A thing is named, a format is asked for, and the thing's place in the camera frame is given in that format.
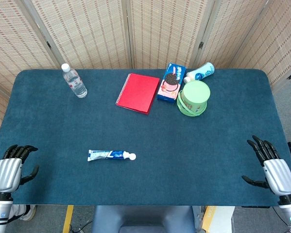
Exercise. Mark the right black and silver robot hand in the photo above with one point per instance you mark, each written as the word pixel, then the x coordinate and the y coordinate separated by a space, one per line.
pixel 280 176

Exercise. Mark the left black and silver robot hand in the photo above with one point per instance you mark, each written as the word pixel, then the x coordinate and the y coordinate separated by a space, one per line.
pixel 6 173

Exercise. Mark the blue and white toothpaste tube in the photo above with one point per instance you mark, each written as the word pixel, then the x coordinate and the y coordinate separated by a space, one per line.
pixel 106 155

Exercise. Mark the white shoe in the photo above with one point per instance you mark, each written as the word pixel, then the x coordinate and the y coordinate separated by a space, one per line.
pixel 26 212

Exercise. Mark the yellow and white board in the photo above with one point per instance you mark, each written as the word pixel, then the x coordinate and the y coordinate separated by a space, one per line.
pixel 208 217

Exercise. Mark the clear plastic water bottle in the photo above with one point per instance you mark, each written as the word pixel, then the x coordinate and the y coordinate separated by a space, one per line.
pixel 74 82

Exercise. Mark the white and teal bottle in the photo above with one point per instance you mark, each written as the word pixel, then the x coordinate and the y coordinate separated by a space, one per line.
pixel 202 72

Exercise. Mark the blue table cloth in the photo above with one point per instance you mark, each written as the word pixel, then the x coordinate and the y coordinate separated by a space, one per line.
pixel 145 136

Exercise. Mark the blue cookie box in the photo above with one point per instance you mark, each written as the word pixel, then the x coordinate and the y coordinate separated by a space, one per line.
pixel 170 83

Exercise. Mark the grey-blue robot torso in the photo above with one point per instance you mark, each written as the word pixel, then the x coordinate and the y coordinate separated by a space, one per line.
pixel 142 219

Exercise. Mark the red spiral notebook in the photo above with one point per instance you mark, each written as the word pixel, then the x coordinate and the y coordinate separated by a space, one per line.
pixel 138 93

